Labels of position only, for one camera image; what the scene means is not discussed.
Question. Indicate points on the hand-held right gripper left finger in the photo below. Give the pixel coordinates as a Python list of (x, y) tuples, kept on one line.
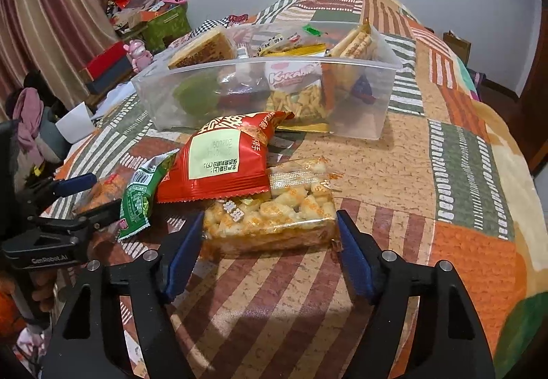
[(184, 252)]

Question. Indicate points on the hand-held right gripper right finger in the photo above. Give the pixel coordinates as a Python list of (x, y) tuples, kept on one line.
[(357, 259)]

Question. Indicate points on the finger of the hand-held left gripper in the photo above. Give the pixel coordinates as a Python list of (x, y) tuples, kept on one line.
[(77, 184), (98, 214)]

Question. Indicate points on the orange cracker packet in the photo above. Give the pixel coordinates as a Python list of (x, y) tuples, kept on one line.
[(100, 192)]

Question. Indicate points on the small green snack packet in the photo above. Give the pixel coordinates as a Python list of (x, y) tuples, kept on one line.
[(141, 195)]

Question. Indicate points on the clear puffed snack bag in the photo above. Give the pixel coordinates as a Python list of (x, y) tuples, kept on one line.
[(269, 212)]

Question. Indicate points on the red packet with green label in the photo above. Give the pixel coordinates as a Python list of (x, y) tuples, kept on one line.
[(222, 165)]

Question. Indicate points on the green jelly cup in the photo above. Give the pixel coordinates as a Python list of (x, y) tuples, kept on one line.
[(195, 96)]

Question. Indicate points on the clear plastic container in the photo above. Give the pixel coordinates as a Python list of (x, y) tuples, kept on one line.
[(376, 105)]

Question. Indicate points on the blue and white snack packet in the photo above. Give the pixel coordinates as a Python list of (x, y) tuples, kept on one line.
[(364, 90)]

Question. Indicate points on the yellow stick snack bag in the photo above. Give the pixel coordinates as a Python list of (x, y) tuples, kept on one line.
[(295, 92)]

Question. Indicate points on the square cake packet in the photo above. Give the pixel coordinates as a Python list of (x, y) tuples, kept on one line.
[(201, 47)]

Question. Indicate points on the wafer roll packet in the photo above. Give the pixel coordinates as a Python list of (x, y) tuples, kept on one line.
[(353, 42)]

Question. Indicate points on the clear snack bag yellow seal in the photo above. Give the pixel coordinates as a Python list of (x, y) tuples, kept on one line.
[(282, 45)]

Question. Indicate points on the person's left hand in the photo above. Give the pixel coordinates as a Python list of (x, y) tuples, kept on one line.
[(43, 293)]

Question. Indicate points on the pink cloth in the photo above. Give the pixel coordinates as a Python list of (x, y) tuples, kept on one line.
[(28, 122)]

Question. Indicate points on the light blue cloth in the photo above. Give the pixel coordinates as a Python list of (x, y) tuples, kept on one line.
[(122, 98)]

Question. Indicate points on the patchwork blanket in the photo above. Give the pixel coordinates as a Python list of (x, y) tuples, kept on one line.
[(428, 190)]

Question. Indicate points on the dark grey box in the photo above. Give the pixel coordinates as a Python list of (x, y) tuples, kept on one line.
[(109, 79)]

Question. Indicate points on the red box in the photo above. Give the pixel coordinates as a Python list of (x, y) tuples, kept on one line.
[(107, 57)]

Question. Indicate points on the pink bunny figurine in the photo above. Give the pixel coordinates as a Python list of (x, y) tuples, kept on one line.
[(138, 55)]

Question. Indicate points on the striped brown curtain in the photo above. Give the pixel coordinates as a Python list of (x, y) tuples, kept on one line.
[(47, 19)]

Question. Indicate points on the green patterned box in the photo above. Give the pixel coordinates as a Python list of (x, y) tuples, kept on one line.
[(167, 27)]

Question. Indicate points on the checkered quilt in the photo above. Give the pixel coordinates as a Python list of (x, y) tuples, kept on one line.
[(218, 23)]

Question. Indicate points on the wooden door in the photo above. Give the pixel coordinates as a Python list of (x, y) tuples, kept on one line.
[(535, 105)]

